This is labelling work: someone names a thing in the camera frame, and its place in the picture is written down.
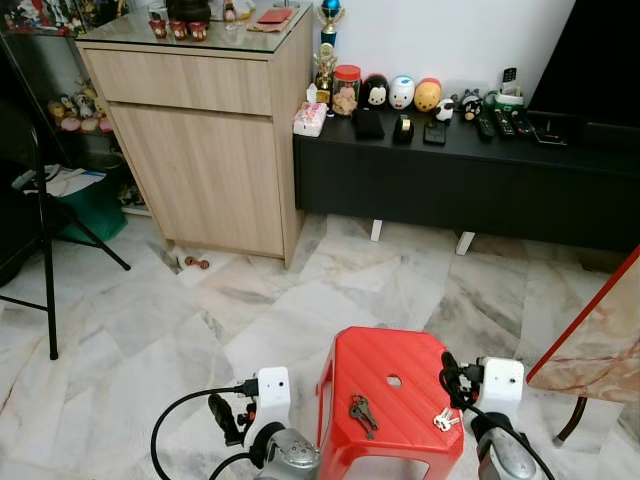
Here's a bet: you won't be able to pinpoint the black tripod stand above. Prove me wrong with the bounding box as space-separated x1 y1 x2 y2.
0 40 131 361

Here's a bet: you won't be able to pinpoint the white papers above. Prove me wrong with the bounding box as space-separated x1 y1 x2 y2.
40 165 107 199

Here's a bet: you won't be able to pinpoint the black table leg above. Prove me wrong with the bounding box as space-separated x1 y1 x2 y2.
556 397 591 446

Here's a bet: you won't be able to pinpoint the black mouse plush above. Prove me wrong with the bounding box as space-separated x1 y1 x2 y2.
362 74 390 109

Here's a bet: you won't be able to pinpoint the black low console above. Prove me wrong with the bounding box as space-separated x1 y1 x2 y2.
293 105 640 253

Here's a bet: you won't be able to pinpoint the light wood cabinet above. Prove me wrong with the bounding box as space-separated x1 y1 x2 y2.
77 5 316 269

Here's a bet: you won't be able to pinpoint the silver key bunch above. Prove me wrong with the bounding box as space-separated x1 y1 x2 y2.
433 408 461 432

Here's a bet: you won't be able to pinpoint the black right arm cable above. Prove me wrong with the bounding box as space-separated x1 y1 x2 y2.
440 351 557 480

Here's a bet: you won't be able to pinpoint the yellow round plush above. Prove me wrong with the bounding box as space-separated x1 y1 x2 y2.
414 78 443 112

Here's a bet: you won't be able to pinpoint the red booklet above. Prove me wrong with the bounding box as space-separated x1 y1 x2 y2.
255 8 298 26

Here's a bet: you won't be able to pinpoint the red plastic stool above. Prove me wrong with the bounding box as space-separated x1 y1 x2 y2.
317 327 466 480

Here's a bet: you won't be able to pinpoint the small gold trophy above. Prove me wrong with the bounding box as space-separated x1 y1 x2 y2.
313 42 338 106

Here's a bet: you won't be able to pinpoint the pink tissue pack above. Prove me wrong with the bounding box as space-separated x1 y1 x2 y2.
293 100 329 138

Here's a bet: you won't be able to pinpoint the black box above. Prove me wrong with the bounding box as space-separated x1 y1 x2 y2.
354 106 386 140

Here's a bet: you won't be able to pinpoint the dark glass display shelf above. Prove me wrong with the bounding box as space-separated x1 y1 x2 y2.
0 0 131 211

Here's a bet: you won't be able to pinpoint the black and white figure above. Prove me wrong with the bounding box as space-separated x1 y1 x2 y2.
458 90 484 121

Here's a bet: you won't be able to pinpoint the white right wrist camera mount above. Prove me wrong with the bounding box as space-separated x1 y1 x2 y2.
478 358 526 419

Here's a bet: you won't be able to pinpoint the black tape dispenser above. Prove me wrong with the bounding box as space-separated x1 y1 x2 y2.
393 114 415 144

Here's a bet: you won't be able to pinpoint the blue globe trophy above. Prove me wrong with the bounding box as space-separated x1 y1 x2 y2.
317 0 346 47

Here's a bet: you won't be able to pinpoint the black tray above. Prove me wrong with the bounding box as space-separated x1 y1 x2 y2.
530 112 586 147

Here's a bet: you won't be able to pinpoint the green bin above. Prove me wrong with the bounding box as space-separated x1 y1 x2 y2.
55 175 129 244

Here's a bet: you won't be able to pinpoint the small wooden tray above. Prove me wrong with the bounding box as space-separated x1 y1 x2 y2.
247 5 301 33

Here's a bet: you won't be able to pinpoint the dark key bunch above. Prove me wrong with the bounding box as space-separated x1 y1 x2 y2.
348 395 379 439

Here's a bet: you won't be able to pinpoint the marble pattern folding table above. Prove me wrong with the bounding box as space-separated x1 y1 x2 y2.
527 250 640 404

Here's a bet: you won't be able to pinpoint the white round plush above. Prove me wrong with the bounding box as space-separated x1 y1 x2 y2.
389 76 416 111

